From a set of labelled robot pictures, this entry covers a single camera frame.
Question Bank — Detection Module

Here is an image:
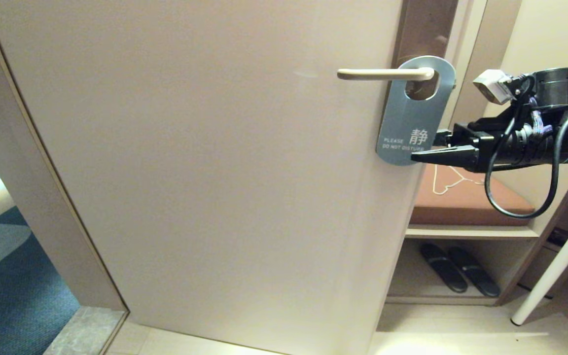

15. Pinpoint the blue do-not-disturb door hanger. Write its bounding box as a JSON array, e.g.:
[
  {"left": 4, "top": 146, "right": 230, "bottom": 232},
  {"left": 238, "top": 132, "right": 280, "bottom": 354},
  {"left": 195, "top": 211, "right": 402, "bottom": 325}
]
[{"left": 376, "top": 55, "right": 456, "bottom": 166}]

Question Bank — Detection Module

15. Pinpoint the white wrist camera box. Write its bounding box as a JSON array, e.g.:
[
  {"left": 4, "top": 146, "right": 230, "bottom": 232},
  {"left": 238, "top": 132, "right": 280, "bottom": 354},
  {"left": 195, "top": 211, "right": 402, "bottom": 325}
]
[{"left": 472, "top": 69, "right": 514, "bottom": 105}]

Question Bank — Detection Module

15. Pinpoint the brown metal lock plate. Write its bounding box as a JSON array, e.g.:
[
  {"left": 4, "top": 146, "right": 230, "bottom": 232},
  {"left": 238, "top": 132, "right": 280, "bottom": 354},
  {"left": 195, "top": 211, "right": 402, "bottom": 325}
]
[{"left": 390, "top": 0, "right": 460, "bottom": 101}]

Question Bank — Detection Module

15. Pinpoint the brass lever door handle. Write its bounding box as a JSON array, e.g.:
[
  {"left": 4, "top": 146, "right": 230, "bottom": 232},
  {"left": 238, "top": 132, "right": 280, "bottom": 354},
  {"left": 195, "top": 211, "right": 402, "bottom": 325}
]
[{"left": 337, "top": 68, "right": 435, "bottom": 81}]

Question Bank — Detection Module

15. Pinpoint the white table leg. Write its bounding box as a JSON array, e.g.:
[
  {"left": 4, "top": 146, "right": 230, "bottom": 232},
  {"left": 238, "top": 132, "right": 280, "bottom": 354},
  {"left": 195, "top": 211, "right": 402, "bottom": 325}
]
[{"left": 510, "top": 165, "right": 568, "bottom": 327}]

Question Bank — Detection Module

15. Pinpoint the white wire clothes hanger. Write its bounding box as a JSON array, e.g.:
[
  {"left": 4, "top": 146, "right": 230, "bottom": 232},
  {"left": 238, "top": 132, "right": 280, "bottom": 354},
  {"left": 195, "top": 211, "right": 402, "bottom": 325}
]
[{"left": 432, "top": 164, "right": 485, "bottom": 196}]

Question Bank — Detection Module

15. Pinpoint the beige room door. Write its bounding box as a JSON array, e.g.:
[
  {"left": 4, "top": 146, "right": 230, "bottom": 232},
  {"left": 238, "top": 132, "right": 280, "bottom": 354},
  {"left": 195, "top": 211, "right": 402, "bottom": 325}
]
[{"left": 0, "top": 0, "right": 460, "bottom": 355}]

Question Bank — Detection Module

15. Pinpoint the black slipper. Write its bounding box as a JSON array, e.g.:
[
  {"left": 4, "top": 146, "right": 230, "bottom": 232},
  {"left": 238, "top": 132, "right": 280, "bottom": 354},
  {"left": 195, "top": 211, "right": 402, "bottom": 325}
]
[
  {"left": 448, "top": 247, "right": 500, "bottom": 298},
  {"left": 420, "top": 243, "right": 468, "bottom": 294}
]

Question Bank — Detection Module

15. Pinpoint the brown seat cushion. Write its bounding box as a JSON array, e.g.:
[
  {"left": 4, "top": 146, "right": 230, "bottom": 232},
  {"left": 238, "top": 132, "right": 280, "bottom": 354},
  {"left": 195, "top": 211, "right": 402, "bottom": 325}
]
[{"left": 409, "top": 163, "right": 536, "bottom": 227}]

